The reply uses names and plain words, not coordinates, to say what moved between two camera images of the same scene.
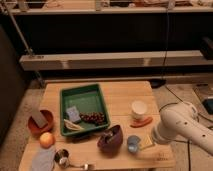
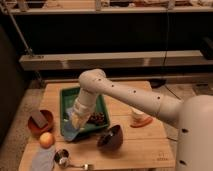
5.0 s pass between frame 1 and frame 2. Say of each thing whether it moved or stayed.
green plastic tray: stayed
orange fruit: stayed
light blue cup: moved
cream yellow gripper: moved
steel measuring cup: stayed
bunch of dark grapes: stayed
